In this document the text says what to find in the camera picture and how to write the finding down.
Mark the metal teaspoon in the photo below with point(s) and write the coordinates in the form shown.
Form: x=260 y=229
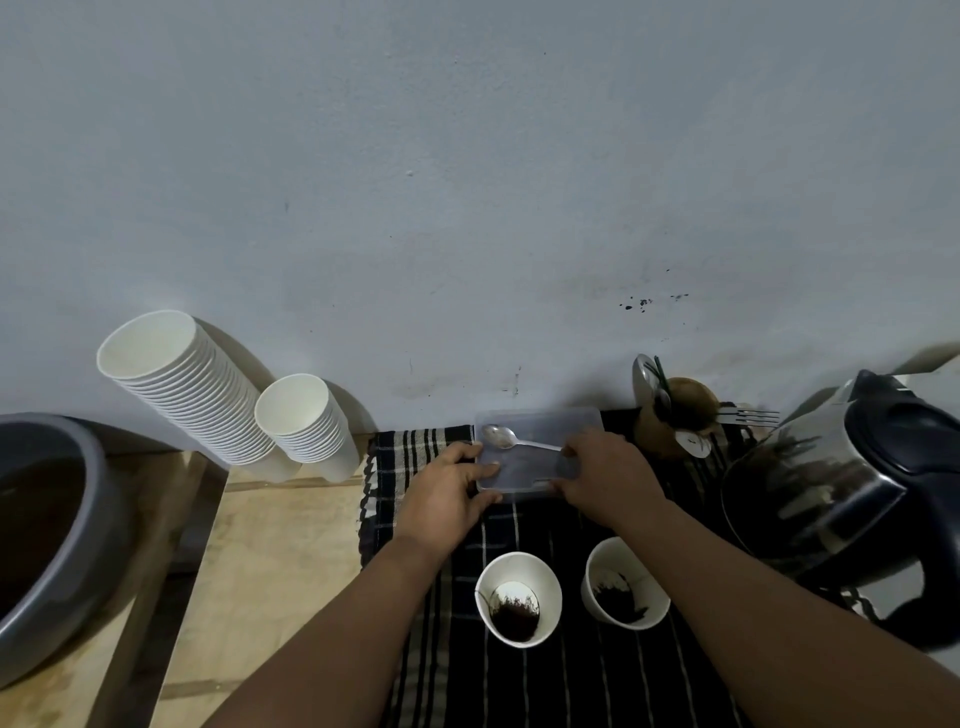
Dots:
x=499 y=436

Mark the clear plastic container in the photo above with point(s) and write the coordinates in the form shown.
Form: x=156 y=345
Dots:
x=540 y=427

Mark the short stack of paper cups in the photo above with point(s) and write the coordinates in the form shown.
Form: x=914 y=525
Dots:
x=311 y=424

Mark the brown wooden cutlery holder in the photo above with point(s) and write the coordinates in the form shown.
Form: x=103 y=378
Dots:
x=686 y=409

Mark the tall stack of paper cups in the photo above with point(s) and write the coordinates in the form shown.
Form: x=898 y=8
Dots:
x=187 y=382

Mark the large metal spoon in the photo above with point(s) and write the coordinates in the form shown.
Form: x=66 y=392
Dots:
x=643 y=375

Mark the person's left hand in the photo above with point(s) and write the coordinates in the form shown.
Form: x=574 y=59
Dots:
x=439 y=502

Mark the grey basin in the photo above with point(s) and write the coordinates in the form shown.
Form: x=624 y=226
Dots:
x=67 y=540

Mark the person's right hand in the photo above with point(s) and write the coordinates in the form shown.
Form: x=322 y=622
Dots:
x=611 y=480

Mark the white paper cup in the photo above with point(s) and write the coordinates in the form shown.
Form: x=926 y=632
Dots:
x=544 y=600
x=652 y=604

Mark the person's right thumb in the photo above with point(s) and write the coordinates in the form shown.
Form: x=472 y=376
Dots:
x=568 y=489

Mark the person's left forearm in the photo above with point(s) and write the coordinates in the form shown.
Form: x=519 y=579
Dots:
x=345 y=637

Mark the dark tea leaves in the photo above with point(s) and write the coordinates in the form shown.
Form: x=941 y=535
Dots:
x=516 y=619
x=619 y=600

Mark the person's left thumb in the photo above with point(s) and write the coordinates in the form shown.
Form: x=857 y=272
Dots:
x=480 y=474

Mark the stainless steel electric kettle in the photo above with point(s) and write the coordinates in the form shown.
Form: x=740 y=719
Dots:
x=840 y=487

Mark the black striped cloth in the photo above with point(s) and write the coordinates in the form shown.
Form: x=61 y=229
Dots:
x=570 y=675

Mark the metal fork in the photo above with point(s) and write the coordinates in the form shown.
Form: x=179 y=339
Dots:
x=750 y=416

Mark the person's right forearm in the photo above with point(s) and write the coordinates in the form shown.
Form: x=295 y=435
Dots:
x=765 y=630

